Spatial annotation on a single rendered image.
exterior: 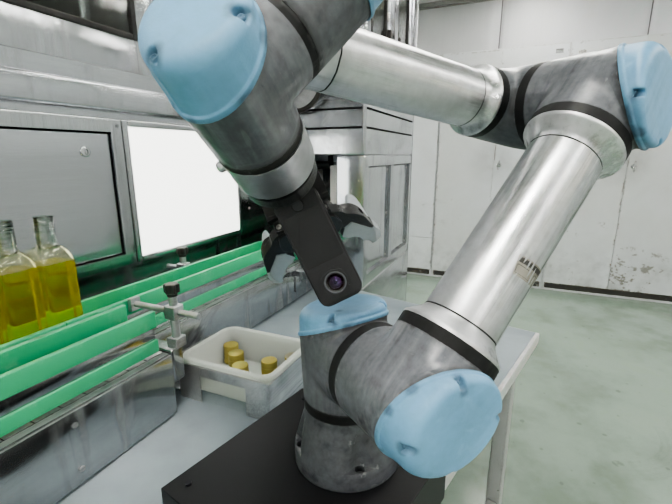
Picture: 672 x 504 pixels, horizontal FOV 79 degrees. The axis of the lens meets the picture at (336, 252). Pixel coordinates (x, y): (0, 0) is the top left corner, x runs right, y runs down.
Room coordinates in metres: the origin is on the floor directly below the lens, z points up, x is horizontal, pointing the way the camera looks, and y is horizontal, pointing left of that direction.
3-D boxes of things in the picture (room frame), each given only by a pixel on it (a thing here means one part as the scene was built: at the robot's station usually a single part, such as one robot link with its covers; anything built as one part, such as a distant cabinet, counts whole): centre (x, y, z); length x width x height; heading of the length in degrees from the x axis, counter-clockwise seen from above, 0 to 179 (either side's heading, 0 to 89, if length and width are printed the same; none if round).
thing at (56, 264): (0.67, 0.49, 0.99); 0.06 x 0.06 x 0.21; 66
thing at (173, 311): (0.72, 0.33, 0.95); 0.17 x 0.03 x 0.12; 66
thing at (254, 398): (0.80, 0.21, 0.79); 0.27 x 0.17 x 0.08; 66
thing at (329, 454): (0.50, -0.02, 0.88); 0.15 x 0.15 x 0.10
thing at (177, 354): (0.73, 0.34, 0.85); 0.09 x 0.04 x 0.07; 66
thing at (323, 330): (0.49, -0.01, 0.99); 0.13 x 0.12 x 0.14; 30
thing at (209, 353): (0.79, 0.19, 0.80); 0.22 x 0.17 x 0.09; 66
